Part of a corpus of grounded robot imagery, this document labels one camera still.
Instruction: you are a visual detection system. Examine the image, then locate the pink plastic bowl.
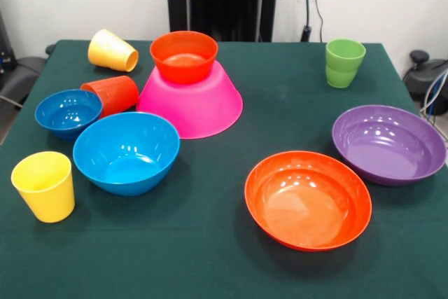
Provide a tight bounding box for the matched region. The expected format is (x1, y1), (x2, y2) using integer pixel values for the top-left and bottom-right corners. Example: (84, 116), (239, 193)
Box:
(136, 59), (244, 140)

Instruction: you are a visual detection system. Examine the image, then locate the small orange bowl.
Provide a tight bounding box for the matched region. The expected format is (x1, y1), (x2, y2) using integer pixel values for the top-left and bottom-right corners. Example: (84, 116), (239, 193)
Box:
(149, 30), (219, 85)

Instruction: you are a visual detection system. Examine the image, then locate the red-orange plastic cup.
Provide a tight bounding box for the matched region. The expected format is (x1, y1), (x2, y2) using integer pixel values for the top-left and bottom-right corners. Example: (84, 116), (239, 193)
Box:
(80, 75), (140, 118)

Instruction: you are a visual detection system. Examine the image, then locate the golden yellow plastic cup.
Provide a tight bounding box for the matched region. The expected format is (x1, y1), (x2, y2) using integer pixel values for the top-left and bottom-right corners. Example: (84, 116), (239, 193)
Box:
(87, 29), (139, 73)

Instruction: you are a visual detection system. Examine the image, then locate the light blue plastic bowl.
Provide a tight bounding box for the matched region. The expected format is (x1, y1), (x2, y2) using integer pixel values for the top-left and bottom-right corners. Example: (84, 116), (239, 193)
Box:
(72, 111), (181, 197)

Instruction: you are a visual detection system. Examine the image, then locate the large shallow orange bowl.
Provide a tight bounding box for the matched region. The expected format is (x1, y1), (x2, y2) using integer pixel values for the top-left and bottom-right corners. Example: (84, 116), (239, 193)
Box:
(244, 151), (373, 253)

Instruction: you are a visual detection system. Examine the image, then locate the dark green tablecloth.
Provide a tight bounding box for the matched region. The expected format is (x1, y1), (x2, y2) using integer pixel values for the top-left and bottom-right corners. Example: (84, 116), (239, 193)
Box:
(0, 39), (448, 299)

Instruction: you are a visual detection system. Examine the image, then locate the green plastic cup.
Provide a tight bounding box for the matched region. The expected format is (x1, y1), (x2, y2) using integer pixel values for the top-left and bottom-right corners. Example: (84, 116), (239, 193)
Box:
(325, 38), (367, 89)

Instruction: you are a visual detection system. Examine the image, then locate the small dark blue bowl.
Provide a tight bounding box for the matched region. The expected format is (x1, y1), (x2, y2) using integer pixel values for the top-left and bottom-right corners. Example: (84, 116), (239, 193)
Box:
(34, 89), (104, 141)

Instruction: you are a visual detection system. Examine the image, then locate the purple plastic bowl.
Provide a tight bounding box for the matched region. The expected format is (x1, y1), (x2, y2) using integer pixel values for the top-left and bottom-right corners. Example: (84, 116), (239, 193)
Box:
(331, 104), (447, 187)

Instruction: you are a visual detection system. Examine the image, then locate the lemon yellow plastic cup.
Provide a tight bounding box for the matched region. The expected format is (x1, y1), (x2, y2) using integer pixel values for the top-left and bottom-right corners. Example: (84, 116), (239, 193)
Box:
(10, 151), (76, 224)

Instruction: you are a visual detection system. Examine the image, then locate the black hanging cable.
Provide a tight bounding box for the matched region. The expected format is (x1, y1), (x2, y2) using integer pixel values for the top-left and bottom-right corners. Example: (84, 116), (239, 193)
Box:
(300, 0), (325, 43)

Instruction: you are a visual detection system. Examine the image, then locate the tangle of floor cables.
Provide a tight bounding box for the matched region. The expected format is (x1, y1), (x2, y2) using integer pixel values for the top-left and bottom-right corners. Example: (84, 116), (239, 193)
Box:
(419, 69), (448, 120)

